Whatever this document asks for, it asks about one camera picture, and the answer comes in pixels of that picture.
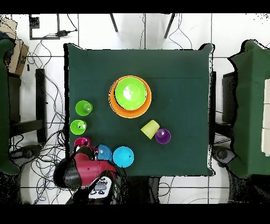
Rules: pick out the large orange plastic bowl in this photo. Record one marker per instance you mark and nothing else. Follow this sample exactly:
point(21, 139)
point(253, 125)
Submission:
point(130, 113)

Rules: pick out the green plastic bowl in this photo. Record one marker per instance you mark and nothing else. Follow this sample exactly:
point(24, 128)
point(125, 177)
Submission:
point(130, 94)

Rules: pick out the yellow plastic cup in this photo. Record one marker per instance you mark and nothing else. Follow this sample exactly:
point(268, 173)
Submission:
point(150, 129)

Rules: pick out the red plastic cup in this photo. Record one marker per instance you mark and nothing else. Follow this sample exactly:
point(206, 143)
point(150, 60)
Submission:
point(81, 142)

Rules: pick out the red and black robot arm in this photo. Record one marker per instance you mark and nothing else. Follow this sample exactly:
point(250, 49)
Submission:
point(88, 171)

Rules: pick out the purple plastic cup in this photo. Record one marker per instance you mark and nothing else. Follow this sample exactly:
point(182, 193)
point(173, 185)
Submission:
point(163, 137)

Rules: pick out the ribbed cyan plastic bowl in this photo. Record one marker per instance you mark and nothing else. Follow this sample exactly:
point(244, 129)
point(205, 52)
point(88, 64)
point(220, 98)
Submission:
point(122, 157)

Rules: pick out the dark green table cloth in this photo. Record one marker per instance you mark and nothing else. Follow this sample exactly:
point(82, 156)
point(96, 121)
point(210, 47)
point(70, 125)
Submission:
point(126, 63)

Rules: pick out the translucent blue plastic bowl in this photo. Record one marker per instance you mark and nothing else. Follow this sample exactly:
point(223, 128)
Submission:
point(105, 153)

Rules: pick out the green plastic cup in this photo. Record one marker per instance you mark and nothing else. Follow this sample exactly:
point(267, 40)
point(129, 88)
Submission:
point(76, 127)
point(81, 108)

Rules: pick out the black tripod leg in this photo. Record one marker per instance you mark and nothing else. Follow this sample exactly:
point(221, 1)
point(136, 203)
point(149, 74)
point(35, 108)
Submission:
point(114, 22)
point(169, 25)

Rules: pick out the black power adapter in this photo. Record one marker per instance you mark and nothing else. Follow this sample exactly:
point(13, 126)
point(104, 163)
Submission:
point(63, 33)

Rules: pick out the green-clothed side table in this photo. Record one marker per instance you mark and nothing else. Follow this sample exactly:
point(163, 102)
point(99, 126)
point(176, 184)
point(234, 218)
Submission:
point(4, 105)
point(249, 105)

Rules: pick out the black stand base with knob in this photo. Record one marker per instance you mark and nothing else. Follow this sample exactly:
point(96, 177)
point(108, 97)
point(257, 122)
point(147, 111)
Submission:
point(25, 153)

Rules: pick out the brown cardboard box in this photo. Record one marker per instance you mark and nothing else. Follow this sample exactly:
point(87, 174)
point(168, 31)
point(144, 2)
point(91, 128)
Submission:
point(16, 57)

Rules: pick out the white boxes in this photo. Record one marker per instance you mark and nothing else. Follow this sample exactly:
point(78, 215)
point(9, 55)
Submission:
point(266, 116)

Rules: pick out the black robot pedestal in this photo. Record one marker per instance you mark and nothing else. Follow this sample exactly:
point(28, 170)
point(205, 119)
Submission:
point(143, 190)

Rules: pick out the black bench frame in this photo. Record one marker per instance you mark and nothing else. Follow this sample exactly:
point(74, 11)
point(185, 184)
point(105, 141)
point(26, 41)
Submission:
point(40, 105)

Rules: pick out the black square floor frame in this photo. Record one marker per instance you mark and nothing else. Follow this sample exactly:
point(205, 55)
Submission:
point(34, 23)

